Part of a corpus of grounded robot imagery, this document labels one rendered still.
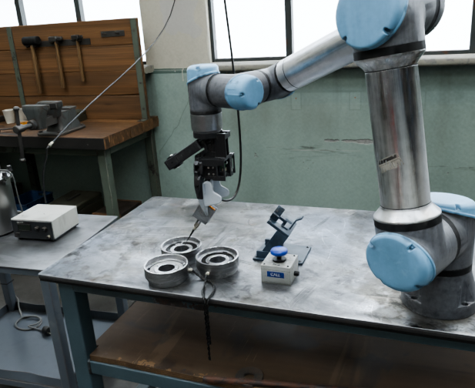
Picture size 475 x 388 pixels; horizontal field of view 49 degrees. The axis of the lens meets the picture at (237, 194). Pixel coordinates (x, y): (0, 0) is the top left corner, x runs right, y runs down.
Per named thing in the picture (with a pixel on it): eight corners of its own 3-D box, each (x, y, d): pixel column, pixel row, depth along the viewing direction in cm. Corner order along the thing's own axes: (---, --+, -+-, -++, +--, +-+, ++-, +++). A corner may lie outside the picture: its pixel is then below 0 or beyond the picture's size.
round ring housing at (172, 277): (142, 291, 120) (140, 275, 118) (148, 269, 129) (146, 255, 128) (188, 288, 120) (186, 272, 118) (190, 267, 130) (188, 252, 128)
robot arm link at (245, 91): (275, 70, 114) (239, 68, 121) (239, 76, 106) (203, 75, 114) (276, 105, 116) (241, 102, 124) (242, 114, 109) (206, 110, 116)
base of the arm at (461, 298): (476, 286, 112) (480, 245, 109) (480, 325, 99) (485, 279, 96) (403, 279, 117) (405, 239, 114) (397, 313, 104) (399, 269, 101)
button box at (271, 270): (261, 282, 120) (260, 263, 118) (270, 269, 126) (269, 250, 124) (295, 286, 117) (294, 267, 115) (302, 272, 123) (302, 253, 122)
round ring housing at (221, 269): (209, 258, 134) (207, 243, 132) (246, 263, 129) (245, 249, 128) (189, 276, 125) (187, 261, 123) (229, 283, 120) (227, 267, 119)
